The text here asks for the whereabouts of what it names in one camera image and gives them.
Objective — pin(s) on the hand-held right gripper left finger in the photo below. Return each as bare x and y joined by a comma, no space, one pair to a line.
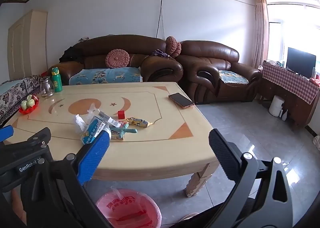
93,158

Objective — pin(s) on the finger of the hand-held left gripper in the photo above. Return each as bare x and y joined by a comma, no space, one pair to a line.
32,143
6,133

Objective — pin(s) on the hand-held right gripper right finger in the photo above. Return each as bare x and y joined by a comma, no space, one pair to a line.
222,153

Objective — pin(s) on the blue white packet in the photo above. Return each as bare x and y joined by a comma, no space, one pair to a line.
92,130

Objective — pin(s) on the red patterned card box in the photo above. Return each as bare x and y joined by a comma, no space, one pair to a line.
115,136

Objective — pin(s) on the clear plastic bag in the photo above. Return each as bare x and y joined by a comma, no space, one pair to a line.
80,121

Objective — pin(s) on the white cigarette box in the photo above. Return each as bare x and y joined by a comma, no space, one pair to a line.
106,118

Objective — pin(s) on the teal plastic toy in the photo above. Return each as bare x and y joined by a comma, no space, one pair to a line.
130,130

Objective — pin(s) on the red cube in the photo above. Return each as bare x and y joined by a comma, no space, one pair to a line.
121,114

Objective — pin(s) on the yellow snack wrapper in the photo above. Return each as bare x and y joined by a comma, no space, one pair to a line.
138,122

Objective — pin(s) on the pink lined trash bin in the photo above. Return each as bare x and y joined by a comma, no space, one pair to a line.
130,208

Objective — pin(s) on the red plastic tray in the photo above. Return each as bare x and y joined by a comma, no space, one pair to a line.
27,111

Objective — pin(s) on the green tea cup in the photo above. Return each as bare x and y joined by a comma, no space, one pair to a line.
29,97
31,103
23,105

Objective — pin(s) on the floral patterned blanket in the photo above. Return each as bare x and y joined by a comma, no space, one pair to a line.
12,98

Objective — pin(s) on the clear glass jar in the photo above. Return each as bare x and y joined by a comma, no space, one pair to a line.
46,88

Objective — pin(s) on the beige wooden coffee table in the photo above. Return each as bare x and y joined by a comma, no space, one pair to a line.
162,153

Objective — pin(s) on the green water bottle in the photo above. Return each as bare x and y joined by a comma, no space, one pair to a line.
57,80

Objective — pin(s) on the smartphone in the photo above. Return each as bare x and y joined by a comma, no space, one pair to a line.
181,99

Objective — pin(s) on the red object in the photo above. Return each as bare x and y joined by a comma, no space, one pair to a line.
44,73

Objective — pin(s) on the white round appliance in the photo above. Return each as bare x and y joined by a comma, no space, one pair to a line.
275,106

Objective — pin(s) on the small white bottle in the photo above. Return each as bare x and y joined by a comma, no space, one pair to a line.
284,114

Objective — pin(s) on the small blue printed seat cover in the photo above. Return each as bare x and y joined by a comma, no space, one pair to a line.
233,77

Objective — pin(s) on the brown wooden cabinet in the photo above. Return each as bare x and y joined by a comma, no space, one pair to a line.
292,108

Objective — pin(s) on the long blue printed seat cover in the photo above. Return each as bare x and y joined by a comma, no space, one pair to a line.
105,75

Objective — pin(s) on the cream wardrobe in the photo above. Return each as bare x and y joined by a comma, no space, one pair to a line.
25,43

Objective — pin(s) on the white cloth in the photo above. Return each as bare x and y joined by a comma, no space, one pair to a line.
317,141

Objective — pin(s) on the black clothing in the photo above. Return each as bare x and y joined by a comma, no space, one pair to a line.
70,54

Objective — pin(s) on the red checked cloth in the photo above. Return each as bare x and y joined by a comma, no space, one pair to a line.
290,80

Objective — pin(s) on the large pink round cushion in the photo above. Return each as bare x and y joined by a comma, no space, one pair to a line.
117,58

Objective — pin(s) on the brown leather armchair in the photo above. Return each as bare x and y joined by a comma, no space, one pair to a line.
212,50

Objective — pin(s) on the small pink round cushion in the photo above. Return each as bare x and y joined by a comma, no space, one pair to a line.
170,44
178,50

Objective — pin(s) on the small grey object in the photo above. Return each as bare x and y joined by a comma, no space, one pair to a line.
83,39

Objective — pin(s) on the purple yarn bundle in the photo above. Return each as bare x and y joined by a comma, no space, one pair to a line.
160,54

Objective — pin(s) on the black monitor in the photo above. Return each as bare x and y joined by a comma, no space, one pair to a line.
301,62

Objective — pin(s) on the brown leather sofa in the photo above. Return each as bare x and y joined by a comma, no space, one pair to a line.
130,43

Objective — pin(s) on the pink curtain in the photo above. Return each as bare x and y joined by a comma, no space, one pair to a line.
261,30

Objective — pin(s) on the window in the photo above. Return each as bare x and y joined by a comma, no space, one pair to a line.
295,23

